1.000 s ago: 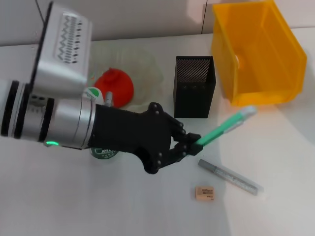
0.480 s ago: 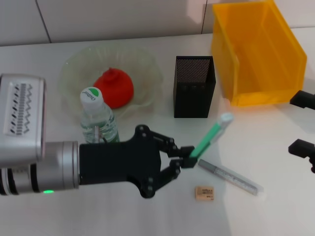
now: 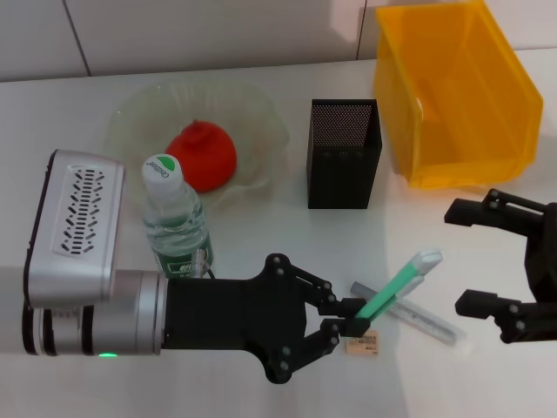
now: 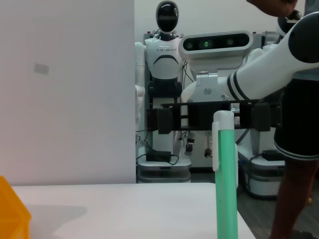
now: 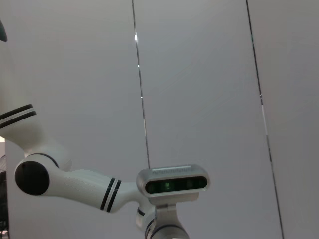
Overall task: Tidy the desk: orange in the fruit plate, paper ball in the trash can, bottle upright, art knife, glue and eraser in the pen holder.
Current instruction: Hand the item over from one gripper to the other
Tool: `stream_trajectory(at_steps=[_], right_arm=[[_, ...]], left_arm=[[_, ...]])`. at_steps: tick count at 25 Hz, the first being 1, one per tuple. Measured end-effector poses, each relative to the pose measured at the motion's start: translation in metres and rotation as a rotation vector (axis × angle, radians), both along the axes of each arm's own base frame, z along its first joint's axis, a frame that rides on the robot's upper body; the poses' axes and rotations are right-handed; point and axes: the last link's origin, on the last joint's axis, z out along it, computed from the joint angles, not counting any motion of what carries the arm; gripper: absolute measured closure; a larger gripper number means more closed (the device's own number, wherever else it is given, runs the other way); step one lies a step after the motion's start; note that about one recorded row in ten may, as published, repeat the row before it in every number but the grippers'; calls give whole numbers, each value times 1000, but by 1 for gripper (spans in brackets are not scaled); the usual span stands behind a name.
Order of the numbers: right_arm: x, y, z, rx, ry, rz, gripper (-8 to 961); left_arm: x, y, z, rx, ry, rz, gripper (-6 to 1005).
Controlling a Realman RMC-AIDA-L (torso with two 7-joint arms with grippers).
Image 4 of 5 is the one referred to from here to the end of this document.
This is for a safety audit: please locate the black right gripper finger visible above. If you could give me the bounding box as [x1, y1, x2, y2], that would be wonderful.
[251, 103, 281, 131]
[147, 107, 173, 134]

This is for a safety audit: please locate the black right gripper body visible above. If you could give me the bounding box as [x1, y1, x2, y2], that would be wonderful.
[171, 99, 253, 131]

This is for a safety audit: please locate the green pen white cap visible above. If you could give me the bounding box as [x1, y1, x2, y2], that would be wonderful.
[211, 111, 239, 239]

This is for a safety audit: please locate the person's bare forearm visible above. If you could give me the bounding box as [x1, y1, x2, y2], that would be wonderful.
[245, 0, 299, 17]

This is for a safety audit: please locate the grey white robot torso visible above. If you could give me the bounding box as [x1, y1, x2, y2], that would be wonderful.
[180, 71, 240, 103]

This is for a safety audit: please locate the black power adapter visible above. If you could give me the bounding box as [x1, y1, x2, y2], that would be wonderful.
[262, 149, 285, 161]
[146, 148, 180, 165]

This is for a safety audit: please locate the person in black shorts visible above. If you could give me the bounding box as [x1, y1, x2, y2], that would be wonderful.
[270, 0, 319, 239]

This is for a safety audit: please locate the white black humanoid robot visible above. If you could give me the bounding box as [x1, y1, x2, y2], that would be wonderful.
[134, 0, 192, 184]
[236, 9, 304, 200]

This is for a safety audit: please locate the yellow plastic bin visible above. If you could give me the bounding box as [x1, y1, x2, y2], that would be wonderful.
[0, 175, 32, 239]

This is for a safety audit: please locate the white robot head camera unit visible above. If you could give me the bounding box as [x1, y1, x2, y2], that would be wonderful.
[178, 30, 254, 73]

